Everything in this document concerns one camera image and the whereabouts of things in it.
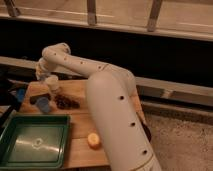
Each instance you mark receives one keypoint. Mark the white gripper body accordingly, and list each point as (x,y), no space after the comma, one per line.
(43,71)

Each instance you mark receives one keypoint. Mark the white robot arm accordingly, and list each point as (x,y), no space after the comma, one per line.
(108,95)

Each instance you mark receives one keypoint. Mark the white paper cup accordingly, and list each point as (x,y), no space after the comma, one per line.
(53,83)

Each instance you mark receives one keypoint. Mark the yellow black sponge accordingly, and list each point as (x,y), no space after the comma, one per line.
(33,99)

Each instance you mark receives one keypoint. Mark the blue object at left edge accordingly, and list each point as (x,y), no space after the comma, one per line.
(20,94)

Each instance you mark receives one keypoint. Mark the dark grape bunch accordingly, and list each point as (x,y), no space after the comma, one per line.
(63,102)

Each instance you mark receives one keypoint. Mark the wooden cutting board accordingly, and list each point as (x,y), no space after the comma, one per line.
(79,157)

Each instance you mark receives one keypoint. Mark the green plastic tray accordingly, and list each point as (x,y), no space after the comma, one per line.
(34,142)

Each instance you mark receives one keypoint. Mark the orange round fruit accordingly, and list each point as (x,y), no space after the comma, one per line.
(93,141)

